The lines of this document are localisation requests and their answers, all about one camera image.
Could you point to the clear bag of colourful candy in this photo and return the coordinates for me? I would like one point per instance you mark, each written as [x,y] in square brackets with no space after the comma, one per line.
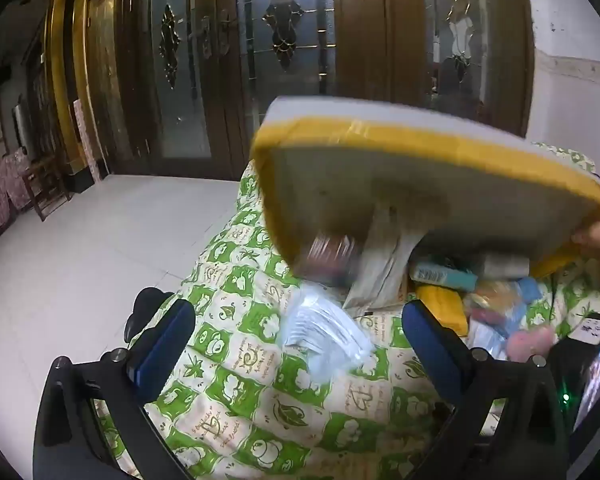
[487,300]

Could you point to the white patterned tissue pack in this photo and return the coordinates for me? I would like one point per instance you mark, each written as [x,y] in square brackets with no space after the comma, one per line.
[502,265]

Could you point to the wooden door white glass motif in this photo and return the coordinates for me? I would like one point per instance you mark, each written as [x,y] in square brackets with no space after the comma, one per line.
[380,35]

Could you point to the clear bag of blue masks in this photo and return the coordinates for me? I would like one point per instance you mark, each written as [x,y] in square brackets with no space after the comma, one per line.
[320,327]

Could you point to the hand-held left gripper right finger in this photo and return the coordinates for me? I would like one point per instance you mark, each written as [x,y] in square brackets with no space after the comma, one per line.
[430,345]

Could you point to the yellow foil packet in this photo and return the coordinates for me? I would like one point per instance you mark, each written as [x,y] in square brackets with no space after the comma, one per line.
[445,307]

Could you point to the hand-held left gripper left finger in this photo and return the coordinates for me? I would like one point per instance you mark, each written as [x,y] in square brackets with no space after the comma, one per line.
[160,347]

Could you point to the floral cushioned chair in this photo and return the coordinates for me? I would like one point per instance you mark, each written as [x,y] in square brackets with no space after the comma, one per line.
[0,195]

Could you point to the wooden chair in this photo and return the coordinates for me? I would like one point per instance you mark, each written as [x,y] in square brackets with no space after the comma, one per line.
[45,185]

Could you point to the pink plush toy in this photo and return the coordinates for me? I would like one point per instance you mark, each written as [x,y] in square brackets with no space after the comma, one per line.
[530,341]

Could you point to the bag of coloured sticks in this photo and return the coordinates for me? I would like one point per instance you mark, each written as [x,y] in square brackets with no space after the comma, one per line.
[330,255]

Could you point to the blue tissue pack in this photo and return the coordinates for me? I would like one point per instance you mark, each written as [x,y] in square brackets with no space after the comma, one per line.
[437,273]

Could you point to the wooden glass door leaf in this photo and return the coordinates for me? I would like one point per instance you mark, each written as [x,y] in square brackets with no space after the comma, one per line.
[260,85]
[180,85]

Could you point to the green white printed blanket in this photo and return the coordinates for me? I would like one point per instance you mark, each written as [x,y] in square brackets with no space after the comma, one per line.
[260,410]

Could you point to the gold framed wooden door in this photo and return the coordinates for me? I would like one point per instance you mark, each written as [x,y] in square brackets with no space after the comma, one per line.
[65,60]

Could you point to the white foil packet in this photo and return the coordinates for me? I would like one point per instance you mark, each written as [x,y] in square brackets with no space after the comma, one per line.
[380,265]

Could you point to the black rounded object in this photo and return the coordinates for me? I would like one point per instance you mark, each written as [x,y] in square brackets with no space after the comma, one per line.
[140,307]

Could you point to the white foam box yellow tape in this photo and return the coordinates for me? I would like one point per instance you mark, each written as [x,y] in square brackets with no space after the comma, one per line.
[380,185]

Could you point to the pink patterned board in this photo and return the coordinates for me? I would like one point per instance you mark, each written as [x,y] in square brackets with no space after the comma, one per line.
[84,135]

